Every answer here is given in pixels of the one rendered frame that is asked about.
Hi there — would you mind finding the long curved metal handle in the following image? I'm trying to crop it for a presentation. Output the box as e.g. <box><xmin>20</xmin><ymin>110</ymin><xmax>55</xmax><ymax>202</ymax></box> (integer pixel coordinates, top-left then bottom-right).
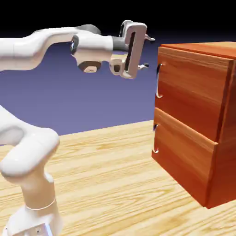
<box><xmin>155</xmin><ymin>63</ymin><xmax>164</xmax><ymax>99</ymax></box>

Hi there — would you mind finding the small wooden cabinet door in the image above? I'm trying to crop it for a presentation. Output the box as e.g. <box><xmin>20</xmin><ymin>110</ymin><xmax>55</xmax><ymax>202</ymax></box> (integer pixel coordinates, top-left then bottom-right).
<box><xmin>151</xmin><ymin>107</ymin><xmax>218</xmax><ymax>208</ymax></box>

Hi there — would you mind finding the short curved metal handle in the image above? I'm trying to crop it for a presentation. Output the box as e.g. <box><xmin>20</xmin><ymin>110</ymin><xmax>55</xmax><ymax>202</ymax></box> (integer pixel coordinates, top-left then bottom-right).
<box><xmin>152</xmin><ymin>124</ymin><xmax>159</xmax><ymax>154</ymax></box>

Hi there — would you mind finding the reddish wooden cabinet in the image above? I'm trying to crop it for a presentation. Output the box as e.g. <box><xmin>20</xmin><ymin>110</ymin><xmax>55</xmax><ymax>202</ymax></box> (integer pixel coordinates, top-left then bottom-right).
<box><xmin>151</xmin><ymin>41</ymin><xmax>236</xmax><ymax>210</ymax></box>

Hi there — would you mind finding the large wooden cabinet door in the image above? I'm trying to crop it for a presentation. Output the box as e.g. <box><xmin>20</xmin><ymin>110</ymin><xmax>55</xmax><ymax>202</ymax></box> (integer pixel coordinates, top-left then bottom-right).
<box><xmin>154</xmin><ymin>46</ymin><xmax>233</xmax><ymax>142</ymax></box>

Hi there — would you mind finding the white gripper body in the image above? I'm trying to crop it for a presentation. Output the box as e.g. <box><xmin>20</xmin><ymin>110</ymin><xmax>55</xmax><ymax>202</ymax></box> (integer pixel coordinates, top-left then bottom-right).
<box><xmin>120</xmin><ymin>21</ymin><xmax>148</xmax><ymax>80</ymax></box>

